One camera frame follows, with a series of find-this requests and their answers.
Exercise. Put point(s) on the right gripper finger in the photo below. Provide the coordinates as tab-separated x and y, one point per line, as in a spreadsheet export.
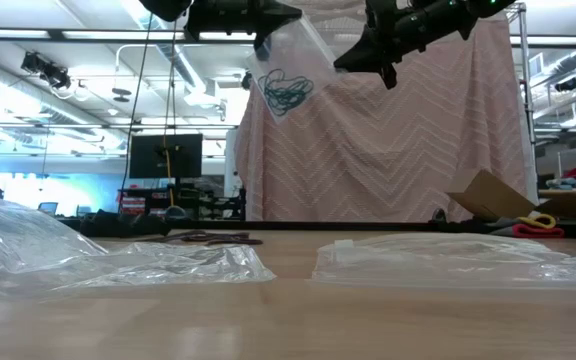
363	52
390	75

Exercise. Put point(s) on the clear zip bag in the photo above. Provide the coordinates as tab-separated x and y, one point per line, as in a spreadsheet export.
308	55
68	260
418	265

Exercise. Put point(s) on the small cardboard box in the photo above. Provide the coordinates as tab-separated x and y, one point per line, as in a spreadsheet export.
488	197

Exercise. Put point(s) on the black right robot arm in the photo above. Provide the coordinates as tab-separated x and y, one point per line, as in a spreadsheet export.
478	6

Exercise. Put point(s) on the pink chevron cloth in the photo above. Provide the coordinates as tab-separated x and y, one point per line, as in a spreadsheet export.
393	150

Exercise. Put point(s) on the round ceiling fixture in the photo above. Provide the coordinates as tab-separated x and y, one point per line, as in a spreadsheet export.
121	95

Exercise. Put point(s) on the black monitor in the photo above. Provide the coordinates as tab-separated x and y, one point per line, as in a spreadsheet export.
143	160

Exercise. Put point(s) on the cluttered black workbench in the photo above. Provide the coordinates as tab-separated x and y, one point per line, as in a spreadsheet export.
208	200

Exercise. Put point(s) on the black ceiling-mounted device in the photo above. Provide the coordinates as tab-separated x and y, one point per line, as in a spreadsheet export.
43	70
565	85

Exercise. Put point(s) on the dark grey loop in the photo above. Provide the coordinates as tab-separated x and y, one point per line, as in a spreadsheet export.
498	227

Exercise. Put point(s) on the grey round base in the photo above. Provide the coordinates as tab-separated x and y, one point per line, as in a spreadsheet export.
175	215

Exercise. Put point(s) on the red loop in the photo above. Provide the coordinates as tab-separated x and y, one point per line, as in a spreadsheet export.
538	231

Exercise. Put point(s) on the yellow loop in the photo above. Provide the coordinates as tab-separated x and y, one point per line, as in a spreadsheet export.
552	221

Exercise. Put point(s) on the small blue screen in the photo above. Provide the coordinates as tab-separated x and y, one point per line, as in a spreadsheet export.
48	208

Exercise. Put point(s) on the crumpled clear zip bag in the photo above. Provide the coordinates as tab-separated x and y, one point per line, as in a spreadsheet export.
68	260

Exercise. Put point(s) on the metal rack frame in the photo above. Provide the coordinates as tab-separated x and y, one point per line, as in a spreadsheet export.
528	100

